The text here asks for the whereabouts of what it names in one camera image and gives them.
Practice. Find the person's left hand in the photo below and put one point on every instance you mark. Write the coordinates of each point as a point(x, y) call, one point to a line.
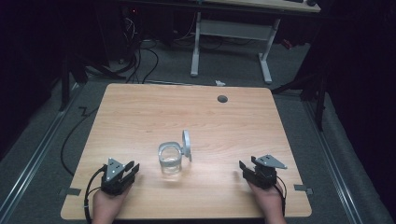
point(106, 208)

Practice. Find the person's right hand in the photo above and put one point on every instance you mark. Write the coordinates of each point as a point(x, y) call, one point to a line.
point(271, 202)

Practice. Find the clear jar with hinged lid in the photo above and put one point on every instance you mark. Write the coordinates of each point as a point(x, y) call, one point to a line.
point(170, 157)

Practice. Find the black stand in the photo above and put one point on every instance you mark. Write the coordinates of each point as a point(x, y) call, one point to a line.
point(67, 81)
point(317, 90)

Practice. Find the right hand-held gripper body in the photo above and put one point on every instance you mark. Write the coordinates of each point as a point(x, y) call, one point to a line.
point(264, 175)

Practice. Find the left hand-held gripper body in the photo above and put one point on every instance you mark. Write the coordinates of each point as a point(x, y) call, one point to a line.
point(112, 174)

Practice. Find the white scrap on floor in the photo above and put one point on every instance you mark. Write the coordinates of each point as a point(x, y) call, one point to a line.
point(220, 83)

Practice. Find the grey tape strip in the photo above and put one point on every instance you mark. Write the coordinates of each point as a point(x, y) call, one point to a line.
point(302, 188)
point(72, 191)

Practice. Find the white-framed desk with wooden top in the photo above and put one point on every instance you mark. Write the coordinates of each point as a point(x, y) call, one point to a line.
point(233, 29)

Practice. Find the metal floor rail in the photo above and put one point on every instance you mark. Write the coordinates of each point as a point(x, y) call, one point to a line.
point(37, 155)
point(334, 168)

